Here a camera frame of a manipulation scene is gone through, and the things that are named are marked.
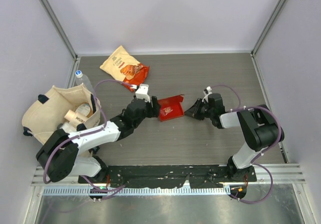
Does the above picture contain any beige canvas tote bag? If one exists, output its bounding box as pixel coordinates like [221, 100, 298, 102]
[22, 84, 101, 144]

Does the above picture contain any cassava chips bag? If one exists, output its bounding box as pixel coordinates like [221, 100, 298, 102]
[100, 46, 149, 91]

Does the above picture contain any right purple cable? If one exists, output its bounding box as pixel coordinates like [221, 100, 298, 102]
[208, 84, 281, 204]

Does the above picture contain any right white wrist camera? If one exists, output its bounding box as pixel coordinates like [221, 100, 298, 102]
[202, 86, 212, 102]

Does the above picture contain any red paper box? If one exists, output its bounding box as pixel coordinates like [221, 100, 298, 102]
[158, 94, 184, 122]

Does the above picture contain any clear plastic water bottle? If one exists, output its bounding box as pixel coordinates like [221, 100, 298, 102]
[75, 70, 96, 96]

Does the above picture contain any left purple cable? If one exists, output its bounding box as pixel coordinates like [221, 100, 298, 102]
[43, 79, 138, 201]

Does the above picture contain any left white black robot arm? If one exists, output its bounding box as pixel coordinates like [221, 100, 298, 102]
[36, 96, 160, 183]

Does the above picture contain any beige cylindrical bottle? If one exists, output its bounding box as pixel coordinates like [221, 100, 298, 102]
[64, 110, 93, 127]

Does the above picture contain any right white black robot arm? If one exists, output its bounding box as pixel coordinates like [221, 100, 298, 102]
[185, 93, 284, 181]

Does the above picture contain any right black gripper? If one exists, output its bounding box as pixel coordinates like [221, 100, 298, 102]
[184, 97, 214, 120]

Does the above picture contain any small clear plastic bag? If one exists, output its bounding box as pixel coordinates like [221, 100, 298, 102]
[160, 106, 173, 116]

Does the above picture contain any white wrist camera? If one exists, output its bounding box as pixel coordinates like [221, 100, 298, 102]
[131, 84, 150, 102]
[202, 86, 212, 102]

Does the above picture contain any white pouch in bag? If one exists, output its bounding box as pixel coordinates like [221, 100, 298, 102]
[57, 122, 77, 133]

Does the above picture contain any purple cable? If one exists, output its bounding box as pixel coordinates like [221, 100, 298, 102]
[208, 84, 281, 204]
[43, 79, 138, 201]

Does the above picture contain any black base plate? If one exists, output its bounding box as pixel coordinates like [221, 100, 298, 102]
[88, 165, 257, 189]

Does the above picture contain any white slotted cable duct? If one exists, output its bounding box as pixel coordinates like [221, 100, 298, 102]
[43, 185, 230, 196]

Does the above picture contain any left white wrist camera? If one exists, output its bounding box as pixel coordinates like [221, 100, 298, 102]
[131, 84, 150, 102]

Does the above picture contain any aluminium frame rail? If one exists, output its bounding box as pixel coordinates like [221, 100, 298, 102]
[31, 163, 306, 186]

